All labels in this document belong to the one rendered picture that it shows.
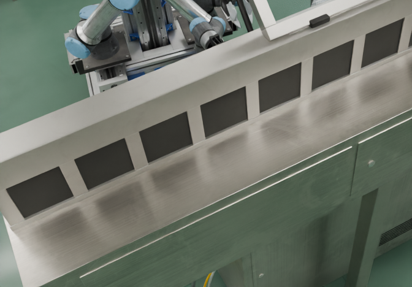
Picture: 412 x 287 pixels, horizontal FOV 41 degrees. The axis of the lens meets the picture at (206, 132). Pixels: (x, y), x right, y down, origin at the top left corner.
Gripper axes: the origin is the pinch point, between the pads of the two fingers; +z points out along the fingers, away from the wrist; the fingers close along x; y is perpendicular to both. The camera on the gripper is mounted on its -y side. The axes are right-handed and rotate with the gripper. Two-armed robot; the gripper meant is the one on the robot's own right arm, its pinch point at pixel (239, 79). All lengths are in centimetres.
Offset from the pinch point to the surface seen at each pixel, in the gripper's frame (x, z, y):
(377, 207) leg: 15, 62, -13
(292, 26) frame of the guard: -8, 46, 58
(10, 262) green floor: -116, -48, -109
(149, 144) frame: -47, 48, 43
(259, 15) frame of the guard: -14, 42, 61
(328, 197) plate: -8, 66, 14
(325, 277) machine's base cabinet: 13, 45, -90
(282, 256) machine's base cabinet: -9, 45, -51
